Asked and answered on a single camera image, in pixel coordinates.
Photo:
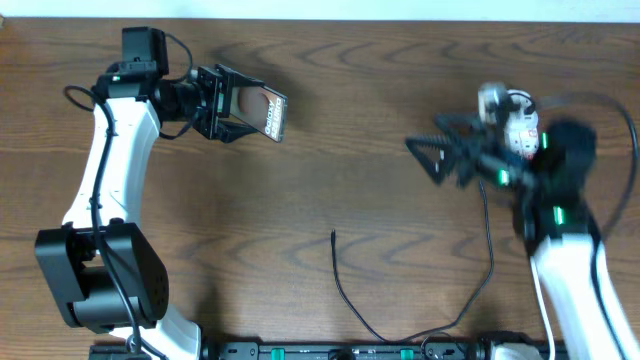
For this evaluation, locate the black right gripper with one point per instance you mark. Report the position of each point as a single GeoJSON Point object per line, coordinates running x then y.
{"type": "Point", "coordinates": [471, 147]}

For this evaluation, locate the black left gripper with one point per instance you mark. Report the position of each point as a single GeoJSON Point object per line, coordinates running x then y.
{"type": "Point", "coordinates": [222, 99]}

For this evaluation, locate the Galaxy S25 Ultra smartphone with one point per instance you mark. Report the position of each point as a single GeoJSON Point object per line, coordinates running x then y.
{"type": "Point", "coordinates": [262, 108]}

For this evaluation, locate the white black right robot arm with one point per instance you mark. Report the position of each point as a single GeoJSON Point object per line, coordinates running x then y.
{"type": "Point", "coordinates": [552, 217]}

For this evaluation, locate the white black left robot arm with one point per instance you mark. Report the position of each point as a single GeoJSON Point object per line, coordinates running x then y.
{"type": "Point", "coordinates": [102, 272]}

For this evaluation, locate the white USB charger adapter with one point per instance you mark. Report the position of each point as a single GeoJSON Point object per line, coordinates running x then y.
{"type": "Point", "coordinates": [524, 102]}

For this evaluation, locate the white power strip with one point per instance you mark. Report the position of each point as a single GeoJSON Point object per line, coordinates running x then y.
{"type": "Point", "coordinates": [521, 134]}

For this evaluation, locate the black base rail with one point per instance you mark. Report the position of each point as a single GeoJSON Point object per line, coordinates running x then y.
{"type": "Point", "coordinates": [433, 350]}

